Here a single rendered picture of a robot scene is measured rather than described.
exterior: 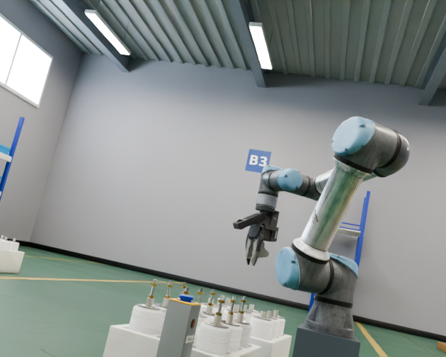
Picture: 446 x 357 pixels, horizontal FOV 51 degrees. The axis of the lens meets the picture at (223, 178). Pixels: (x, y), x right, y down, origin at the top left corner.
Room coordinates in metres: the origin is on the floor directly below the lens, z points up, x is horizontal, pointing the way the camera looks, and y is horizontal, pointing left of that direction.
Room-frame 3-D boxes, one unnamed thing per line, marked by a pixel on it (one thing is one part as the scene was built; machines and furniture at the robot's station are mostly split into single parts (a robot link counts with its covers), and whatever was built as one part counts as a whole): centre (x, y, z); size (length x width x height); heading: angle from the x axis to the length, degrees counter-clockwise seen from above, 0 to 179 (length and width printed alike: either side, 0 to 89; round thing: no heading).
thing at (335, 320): (1.48, -0.41, 0.35); 0.15 x 0.15 x 0.10
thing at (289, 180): (1.61, -0.23, 0.76); 0.11 x 0.11 x 0.08; 23
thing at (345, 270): (1.47, -0.41, 0.47); 0.13 x 0.12 x 0.14; 113
